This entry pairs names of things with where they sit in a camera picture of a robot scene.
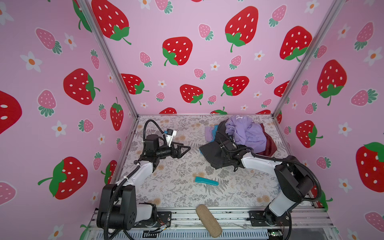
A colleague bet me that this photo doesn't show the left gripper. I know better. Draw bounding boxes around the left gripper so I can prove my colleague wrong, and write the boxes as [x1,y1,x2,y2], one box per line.
[155,141,189,161]

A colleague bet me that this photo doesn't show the dark grey cloth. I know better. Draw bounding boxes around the dark grey cloth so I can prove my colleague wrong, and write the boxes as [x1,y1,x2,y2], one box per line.
[199,121,249,172]

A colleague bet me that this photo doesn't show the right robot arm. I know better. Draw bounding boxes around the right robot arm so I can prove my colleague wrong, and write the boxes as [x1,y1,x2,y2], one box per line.
[216,132,322,226]

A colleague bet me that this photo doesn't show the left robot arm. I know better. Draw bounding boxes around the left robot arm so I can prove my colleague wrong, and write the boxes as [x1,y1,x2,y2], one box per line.
[97,129,191,240]

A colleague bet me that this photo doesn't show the purple cloth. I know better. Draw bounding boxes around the purple cloth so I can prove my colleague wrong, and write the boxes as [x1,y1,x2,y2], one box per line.
[225,115,267,153]

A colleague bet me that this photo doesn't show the teal cloth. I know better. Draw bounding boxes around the teal cloth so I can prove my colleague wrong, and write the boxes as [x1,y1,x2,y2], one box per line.
[212,125,218,142]

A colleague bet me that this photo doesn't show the light lilac cloth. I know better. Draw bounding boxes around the light lilac cloth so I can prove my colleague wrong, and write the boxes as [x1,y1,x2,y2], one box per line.
[205,126,215,142]

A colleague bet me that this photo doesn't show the maroon cloth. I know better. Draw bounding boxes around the maroon cloth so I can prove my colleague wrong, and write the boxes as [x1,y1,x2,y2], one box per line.
[258,124,277,157]

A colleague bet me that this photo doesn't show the teal plastic tool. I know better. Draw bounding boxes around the teal plastic tool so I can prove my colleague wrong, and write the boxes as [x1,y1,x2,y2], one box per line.
[195,177,219,186]

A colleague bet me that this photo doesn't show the tan oblong brush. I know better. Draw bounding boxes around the tan oblong brush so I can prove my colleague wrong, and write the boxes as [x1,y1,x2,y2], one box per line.
[196,205,223,238]

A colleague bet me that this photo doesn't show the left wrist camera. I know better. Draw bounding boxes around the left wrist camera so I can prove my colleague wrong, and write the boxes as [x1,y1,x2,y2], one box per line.
[164,129,177,147]

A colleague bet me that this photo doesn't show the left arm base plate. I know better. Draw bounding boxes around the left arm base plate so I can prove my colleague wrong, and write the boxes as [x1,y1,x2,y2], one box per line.
[134,211,172,228]

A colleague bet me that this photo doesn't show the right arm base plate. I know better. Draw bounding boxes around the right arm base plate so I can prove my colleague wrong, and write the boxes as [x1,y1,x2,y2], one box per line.
[247,211,292,227]

